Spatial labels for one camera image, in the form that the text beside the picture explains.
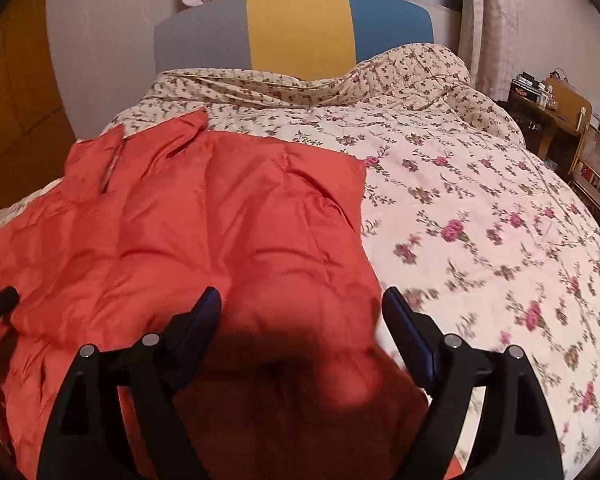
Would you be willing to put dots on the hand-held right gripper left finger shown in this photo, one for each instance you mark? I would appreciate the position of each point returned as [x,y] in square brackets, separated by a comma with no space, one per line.
[205,321]

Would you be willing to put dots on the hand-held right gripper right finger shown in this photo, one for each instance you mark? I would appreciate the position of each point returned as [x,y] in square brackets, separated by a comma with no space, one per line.
[411,331]

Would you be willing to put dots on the orange down jacket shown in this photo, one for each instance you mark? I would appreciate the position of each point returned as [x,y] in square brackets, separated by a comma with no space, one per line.
[205,220]

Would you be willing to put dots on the floral quilt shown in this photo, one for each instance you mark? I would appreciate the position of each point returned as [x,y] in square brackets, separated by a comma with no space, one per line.
[455,185]

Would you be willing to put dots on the yellow wardrobe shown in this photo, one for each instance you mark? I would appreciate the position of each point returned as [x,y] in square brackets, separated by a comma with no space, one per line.
[15,100]

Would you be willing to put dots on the wooden shelf rack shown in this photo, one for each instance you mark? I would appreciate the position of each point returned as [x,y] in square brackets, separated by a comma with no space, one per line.
[597,170]

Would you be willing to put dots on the wooden bedside table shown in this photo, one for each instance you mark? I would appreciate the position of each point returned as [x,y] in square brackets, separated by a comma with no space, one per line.
[565,102]

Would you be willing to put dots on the grey yellow blue headboard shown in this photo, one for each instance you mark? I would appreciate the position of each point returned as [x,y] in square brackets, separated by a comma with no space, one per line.
[300,30]

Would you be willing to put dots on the long patterned curtain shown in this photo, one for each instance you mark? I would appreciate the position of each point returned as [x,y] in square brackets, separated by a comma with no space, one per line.
[495,25]

